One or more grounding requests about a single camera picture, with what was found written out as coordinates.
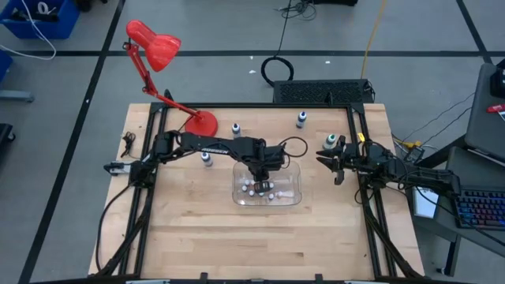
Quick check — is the clear plastic bin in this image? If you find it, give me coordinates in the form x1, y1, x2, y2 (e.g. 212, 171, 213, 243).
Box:
231, 159, 304, 208

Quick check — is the black cable loop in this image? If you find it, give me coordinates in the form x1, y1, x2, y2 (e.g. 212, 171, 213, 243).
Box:
260, 0, 297, 88

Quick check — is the blue storage bin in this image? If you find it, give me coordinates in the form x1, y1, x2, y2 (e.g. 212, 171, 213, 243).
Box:
0, 50, 13, 83
0, 0, 80, 40

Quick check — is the black power brick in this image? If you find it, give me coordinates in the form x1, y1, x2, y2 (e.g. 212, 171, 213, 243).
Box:
402, 144, 426, 166

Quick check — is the black computer keyboard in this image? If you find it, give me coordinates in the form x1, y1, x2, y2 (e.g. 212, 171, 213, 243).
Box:
453, 188, 505, 231

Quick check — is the red desk lamp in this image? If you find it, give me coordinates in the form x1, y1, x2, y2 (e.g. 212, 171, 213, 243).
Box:
122, 18, 219, 138

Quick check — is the small black cable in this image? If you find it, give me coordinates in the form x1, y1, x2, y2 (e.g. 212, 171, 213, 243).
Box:
121, 131, 137, 158

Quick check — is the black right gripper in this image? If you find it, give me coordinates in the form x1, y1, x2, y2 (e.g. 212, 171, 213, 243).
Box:
316, 135, 363, 185

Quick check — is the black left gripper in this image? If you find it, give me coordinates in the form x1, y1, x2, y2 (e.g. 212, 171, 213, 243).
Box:
247, 157, 283, 193

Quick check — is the grey side desk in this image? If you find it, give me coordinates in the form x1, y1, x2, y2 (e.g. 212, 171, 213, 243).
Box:
410, 145, 505, 277

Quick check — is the yellow hanging cable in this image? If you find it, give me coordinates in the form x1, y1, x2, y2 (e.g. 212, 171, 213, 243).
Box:
360, 0, 387, 79

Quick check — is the black perforated computer case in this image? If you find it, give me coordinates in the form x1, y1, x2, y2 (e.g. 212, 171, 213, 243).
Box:
271, 78, 376, 105

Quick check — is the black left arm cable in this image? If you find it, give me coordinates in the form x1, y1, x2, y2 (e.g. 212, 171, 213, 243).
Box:
271, 136, 310, 170

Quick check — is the white paper pad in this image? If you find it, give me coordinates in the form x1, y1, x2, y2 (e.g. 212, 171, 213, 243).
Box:
412, 187, 440, 219

